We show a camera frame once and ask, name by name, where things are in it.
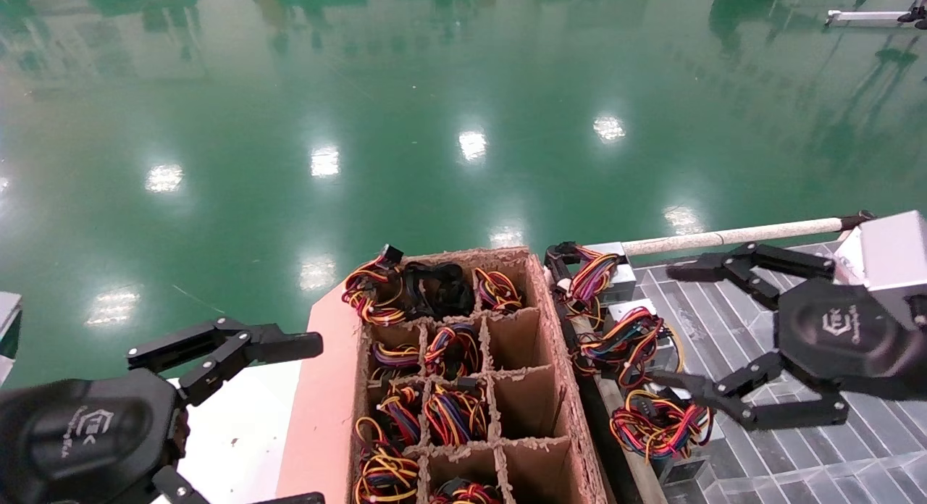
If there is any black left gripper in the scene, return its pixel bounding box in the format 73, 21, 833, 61
0, 317, 327, 504

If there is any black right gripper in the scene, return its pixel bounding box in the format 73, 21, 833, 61
648, 242, 927, 432

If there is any power supply with coloured wires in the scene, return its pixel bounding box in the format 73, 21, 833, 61
353, 417, 421, 504
343, 245, 408, 325
610, 385, 725, 487
377, 387, 423, 447
545, 241, 638, 313
570, 299, 685, 390
474, 268, 524, 314
424, 383, 488, 447
372, 340, 421, 380
433, 477, 502, 504
424, 324, 479, 379

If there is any salmon pink board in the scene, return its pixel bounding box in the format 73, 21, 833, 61
275, 278, 363, 504

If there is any clear plastic compartment tray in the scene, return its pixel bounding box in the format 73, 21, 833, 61
626, 258, 927, 504

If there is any brown cardboard divider box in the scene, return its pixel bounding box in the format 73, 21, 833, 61
348, 247, 616, 504

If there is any white wheeled stand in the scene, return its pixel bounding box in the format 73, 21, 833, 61
826, 4, 927, 31

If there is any white rack tube rail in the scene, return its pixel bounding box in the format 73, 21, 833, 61
621, 211, 877, 257
592, 376, 668, 504

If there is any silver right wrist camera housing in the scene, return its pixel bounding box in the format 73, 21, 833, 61
835, 211, 927, 332

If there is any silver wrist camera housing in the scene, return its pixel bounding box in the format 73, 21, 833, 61
835, 211, 927, 332
0, 293, 22, 387

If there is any black rack frame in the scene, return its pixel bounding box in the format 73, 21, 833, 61
576, 359, 638, 504

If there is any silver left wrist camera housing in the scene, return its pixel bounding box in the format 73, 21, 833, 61
0, 293, 22, 387

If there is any black cable bundle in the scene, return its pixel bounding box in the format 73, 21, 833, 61
402, 261, 476, 321

